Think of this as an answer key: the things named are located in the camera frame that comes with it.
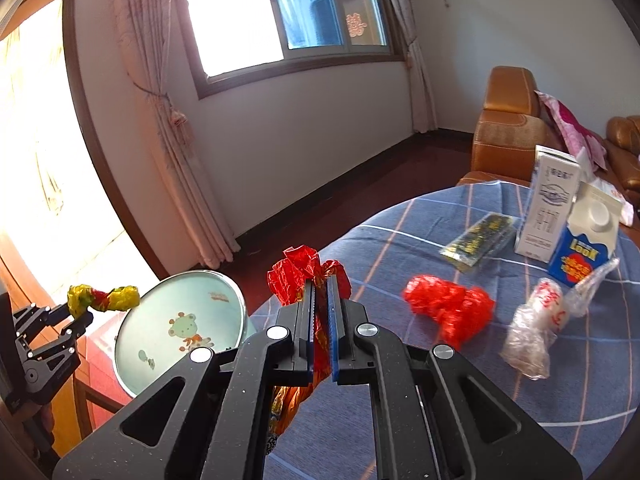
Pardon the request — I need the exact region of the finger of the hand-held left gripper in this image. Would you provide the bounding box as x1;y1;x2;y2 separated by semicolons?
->
12;302;76;331
30;312;95;361

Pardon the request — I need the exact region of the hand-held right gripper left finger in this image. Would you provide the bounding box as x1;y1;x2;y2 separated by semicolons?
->
52;280;331;480

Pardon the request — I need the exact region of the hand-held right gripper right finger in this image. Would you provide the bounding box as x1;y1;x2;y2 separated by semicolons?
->
325;275;583;480

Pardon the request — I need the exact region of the red plastic wrapper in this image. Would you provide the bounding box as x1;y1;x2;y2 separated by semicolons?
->
266;245;352;456

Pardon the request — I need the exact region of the yellow wrapper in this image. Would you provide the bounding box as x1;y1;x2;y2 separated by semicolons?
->
67;284;141;318

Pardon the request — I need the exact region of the mint cartoon print bin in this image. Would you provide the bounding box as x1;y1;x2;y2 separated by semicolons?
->
114;269;248;398

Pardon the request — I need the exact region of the orange wooden cabinet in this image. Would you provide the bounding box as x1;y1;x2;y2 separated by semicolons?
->
0;237;136;461

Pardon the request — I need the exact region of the red crumpled plastic bag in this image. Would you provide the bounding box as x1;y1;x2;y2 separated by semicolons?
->
402;274;496;351

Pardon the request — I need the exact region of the green snack packet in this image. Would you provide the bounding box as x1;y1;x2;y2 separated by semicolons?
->
439;212;518;273

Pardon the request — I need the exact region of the clear plastic bag red print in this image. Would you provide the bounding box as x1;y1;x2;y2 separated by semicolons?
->
500;277;571;381

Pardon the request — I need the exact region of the pink tied curtain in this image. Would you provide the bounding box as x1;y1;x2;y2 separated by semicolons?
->
112;0;241;268

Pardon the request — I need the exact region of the tall white milk carton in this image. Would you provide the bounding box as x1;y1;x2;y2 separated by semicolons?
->
514;144;583;263

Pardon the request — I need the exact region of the blue plaid tablecloth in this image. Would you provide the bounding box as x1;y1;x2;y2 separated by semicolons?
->
247;182;640;480

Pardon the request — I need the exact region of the blue and white gable carton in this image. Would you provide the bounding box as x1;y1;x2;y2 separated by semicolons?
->
547;180;626;288

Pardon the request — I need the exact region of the pink hanging curtain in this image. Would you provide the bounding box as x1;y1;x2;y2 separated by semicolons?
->
375;0;438;133

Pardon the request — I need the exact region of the clear crumpled plastic bag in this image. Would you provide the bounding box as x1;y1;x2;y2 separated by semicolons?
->
567;257;621;318

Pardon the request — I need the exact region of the brown leather armchair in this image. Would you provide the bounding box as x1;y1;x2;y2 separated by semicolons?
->
457;65;566;188

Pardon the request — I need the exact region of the pink floral pillow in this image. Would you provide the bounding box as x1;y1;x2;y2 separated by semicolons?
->
535;90;608;171

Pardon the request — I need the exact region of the sliding glass window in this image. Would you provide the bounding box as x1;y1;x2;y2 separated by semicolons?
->
177;0;406;101

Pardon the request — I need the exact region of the brown leather sofa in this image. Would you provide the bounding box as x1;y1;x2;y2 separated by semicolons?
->
605;115;640;211

